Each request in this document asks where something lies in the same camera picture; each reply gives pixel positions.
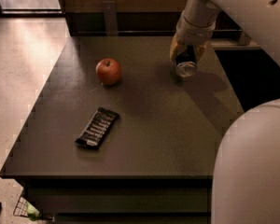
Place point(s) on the blue pepsi can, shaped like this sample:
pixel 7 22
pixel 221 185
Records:
pixel 185 63

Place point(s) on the wire basket with green item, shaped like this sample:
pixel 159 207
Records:
pixel 24 209

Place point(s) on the dark grey table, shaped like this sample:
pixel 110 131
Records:
pixel 156 164

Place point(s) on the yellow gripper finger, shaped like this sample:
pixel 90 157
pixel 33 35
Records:
pixel 177 47
pixel 199 51

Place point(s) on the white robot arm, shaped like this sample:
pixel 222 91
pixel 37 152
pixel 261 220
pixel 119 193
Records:
pixel 246 181

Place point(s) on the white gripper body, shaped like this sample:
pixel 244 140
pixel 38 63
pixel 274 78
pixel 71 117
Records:
pixel 193 34

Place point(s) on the left metal bracket post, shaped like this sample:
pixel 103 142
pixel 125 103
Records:
pixel 110 16

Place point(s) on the red apple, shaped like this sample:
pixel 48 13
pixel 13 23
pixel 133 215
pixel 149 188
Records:
pixel 108 71

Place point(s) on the black snack bar wrapper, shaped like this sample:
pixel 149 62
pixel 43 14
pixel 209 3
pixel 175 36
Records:
pixel 96 130

